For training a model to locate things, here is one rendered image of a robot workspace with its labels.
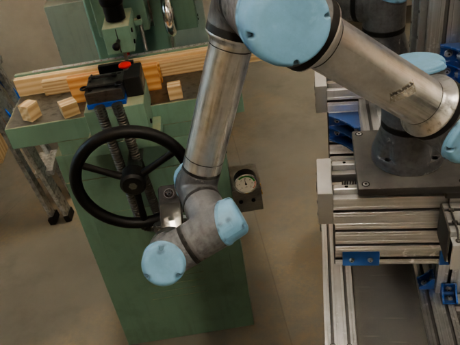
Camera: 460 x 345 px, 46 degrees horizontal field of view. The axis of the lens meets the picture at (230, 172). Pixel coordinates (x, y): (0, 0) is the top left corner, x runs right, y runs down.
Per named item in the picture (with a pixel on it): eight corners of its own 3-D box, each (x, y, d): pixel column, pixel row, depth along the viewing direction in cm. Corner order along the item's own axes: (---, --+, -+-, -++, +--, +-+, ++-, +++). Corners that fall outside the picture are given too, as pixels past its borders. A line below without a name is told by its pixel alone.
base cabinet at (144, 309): (126, 346, 187) (62, 185, 146) (135, 234, 234) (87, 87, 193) (255, 326, 187) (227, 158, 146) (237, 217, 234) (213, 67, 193)
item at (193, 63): (45, 96, 148) (40, 83, 145) (46, 92, 149) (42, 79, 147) (263, 60, 147) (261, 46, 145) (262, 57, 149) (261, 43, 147)
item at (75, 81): (74, 103, 142) (66, 79, 138) (75, 100, 143) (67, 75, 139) (161, 89, 142) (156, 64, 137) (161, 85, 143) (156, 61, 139)
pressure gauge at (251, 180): (236, 200, 147) (233, 176, 142) (235, 192, 150) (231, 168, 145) (259, 196, 147) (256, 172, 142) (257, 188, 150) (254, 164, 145)
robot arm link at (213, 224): (220, 176, 99) (168, 207, 100) (237, 212, 90) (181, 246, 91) (237, 203, 104) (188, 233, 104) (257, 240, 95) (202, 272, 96)
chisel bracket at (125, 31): (109, 61, 139) (100, 29, 134) (113, 40, 151) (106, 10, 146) (138, 57, 139) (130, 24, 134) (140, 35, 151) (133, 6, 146)
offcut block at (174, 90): (170, 100, 136) (167, 88, 134) (169, 94, 139) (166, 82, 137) (183, 98, 136) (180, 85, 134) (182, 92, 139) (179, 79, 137)
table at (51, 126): (2, 171, 131) (-8, 150, 127) (28, 109, 156) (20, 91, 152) (250, 131, 131) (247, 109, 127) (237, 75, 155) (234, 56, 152)
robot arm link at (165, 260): (197, 272, 91) (154, 298, 91) (200, 256, 102) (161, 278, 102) (172, 233, 90) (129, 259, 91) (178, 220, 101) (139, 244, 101)
